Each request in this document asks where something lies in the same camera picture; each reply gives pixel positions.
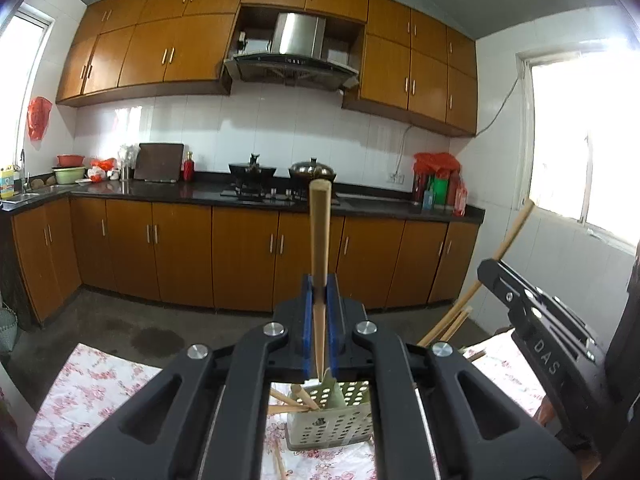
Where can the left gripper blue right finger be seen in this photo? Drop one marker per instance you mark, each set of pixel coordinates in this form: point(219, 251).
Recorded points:
point(335, 324)

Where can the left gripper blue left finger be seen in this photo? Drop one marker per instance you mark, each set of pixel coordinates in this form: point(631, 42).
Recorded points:
point(306, 297)

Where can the bamboo chopstick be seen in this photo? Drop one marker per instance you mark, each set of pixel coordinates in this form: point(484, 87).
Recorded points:
point(319, 199)
point(281, 469)

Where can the lower wooden kitchen cabinets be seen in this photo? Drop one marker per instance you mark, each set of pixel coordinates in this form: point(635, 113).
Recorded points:
point(230, 258)

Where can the black kitchen countertop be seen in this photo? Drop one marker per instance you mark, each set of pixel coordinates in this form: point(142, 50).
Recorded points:
point(219, 190)

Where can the gas stove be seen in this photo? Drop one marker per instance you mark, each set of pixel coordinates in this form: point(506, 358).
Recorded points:
point(270, 196)

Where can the dark pot with lid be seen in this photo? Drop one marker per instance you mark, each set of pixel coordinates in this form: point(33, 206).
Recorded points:
point(311, 169)

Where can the chopsticks standing in holder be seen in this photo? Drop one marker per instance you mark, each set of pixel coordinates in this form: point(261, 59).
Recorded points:
point(448, 324)

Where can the grey perforated utensil holder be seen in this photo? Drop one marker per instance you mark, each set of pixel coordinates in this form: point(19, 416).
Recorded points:
point(339, 414)

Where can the black wok with lid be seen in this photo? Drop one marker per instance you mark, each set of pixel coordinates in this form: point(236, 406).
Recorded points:
point(252, 172)

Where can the green container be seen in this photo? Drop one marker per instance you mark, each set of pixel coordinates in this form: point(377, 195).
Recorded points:
point(439, 188)

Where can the red bottle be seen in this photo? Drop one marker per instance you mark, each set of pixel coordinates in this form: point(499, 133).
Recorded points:
point(188, 167)

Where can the red bag over condiments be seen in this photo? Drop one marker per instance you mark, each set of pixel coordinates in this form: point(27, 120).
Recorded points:
point(440, 165)

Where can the dark cutting board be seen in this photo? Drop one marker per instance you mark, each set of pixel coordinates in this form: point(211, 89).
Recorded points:
point(159, 162)

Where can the steel range hood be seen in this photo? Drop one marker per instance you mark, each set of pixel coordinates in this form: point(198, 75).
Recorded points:
point(296, 49)

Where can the red white plastic bag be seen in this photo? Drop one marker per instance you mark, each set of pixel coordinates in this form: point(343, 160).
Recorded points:
point(101, 169)

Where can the floral red white tablecloth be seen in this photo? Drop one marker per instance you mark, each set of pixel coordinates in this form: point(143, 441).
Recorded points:
point(93, 384)

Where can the green basin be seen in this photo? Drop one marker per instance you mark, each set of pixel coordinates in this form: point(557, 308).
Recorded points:
point(68, 175)

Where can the red basin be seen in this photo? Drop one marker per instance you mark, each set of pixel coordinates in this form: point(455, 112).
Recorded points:
point(70, 161)

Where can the right window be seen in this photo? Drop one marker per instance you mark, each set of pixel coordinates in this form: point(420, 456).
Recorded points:
point(581, 138)

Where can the window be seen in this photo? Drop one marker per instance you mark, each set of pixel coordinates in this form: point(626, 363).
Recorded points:
point(21, 45)
point(581, 138)

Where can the green waste basket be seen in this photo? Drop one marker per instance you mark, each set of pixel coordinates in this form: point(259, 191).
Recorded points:
point(8, 330)

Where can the yellow detergent bottle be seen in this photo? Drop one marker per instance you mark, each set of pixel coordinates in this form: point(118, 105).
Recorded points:
point(7, 185)

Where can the left window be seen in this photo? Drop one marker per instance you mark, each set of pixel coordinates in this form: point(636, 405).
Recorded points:
point(21, 45)

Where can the wall power socket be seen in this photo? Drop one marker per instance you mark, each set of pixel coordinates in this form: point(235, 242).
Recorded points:
point(396, 178)

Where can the upper wooden wall cabinets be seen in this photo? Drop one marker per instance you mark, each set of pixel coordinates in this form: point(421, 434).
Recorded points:
point(381, 56)

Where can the red plastic bag on wall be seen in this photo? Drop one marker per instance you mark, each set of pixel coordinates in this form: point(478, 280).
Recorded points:
point(38, 113)

